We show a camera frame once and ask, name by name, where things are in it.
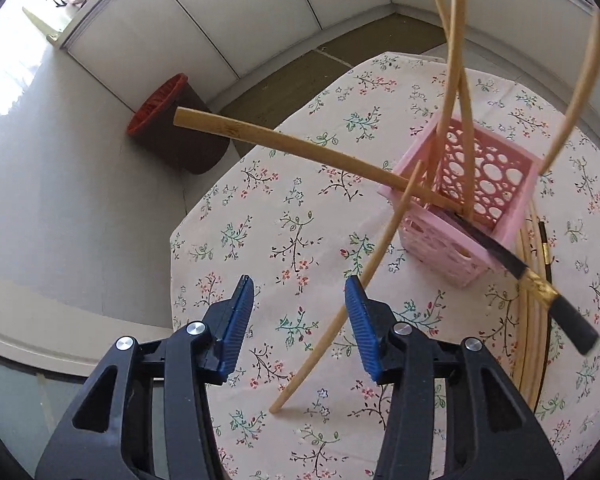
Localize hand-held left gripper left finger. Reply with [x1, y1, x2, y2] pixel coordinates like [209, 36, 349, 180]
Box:
[34, 275, 255, 480]

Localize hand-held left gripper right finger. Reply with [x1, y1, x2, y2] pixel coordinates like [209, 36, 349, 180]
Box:
[344, 275, 565, 480]

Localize bamboo chopstick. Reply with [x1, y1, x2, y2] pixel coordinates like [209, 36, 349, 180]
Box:
[425, 0, 467, 198]
[540, 5, 600, 181]
[419, 0, 480, 218]
[270, 161, 423, 414]
[173, 107, 465, 211]

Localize pile of chopsticks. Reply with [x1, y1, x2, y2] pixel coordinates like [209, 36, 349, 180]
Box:
[512, 200, 556, 413]

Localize pink perforated basket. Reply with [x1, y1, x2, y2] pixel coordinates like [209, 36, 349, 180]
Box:
[378, 115, 544, 289]

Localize black gold-banded chopstick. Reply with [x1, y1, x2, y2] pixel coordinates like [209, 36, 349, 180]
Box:
[452, 212, 600, 356]

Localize floral tablecloth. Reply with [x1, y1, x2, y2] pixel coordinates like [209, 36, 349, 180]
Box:
[170, 51, 600, 480]

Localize brown trash bin red rim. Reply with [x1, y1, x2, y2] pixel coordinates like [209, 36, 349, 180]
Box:
[126, 73, 231, 175]

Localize white kitchen base cabinets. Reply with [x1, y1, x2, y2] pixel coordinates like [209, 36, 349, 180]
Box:
[62, 0, 598, 117]

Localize white countertop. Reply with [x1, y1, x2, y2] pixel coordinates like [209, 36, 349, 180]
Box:
[50, 0, 151, 49]

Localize pale green cutting board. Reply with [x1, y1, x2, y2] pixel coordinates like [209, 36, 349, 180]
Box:
[22, 6, 64, 47]

